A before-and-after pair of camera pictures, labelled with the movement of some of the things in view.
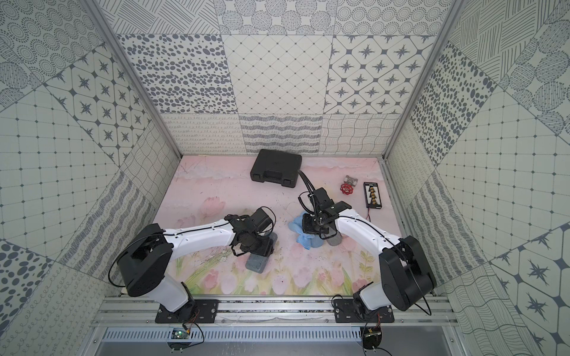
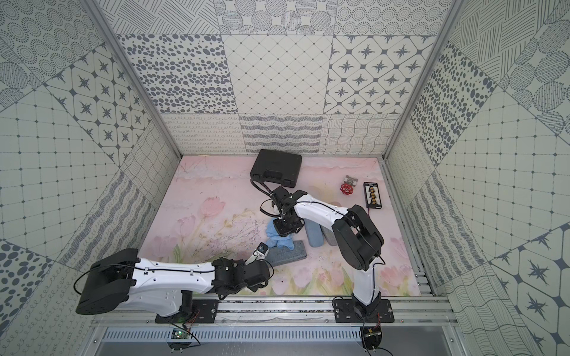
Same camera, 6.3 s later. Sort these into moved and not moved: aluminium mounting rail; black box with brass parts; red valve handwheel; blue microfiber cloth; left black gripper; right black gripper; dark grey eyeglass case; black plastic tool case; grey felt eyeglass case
Moved: dark grey eyeglass case; blue microfiber cloth; right black gripper; left black gripper
Not moved: red valve handwheel; black plastic tool case; black box with brass parts; aluminium mounting rail; grey felt eyeglass case
